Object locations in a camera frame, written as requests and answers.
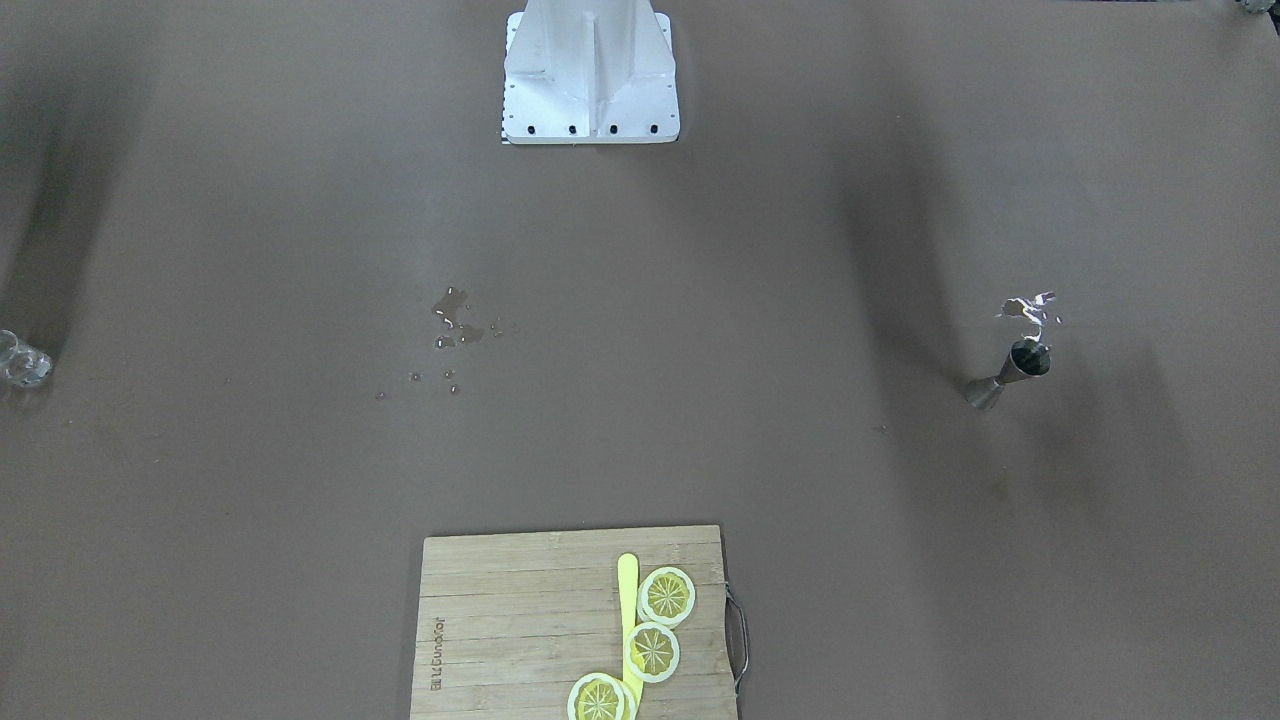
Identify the lemon slice top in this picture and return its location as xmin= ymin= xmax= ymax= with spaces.
xmin=637 ymin=566 xmax=698 ymax=628

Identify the lemon slice bottom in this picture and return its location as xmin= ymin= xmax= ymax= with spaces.
xmin=564 ymin=673 xmax=637 ymax=720

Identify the lemon slice middle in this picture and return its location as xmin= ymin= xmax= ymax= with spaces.
xmin=622 ymin=621 xmax=681 ymax=684

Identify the clear glass shaker cup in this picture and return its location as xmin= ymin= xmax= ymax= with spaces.
xmin=1 ymin=331 xmax=52 ymax=389

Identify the lemon slice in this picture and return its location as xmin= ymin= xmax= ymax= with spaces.
xmin=637 ymin=566 xmax=698 ymax=628
xmin=564 ymin=673 xmax=637 ymax=720
xmin=622 ymin=621 xmax=681 ymax=684

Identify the white pillar base mount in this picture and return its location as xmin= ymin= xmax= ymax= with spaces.
xmin=500 ymin=1 xmax=681 ymax=145

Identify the wooden cutting board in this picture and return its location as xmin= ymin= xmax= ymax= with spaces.
xmin=408 ymin=525 xmax=739 ymax=719

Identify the steel jigger measuring cup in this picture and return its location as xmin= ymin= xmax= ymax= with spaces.
xmin=963 ymin=338 xmax=1052 ymax=410

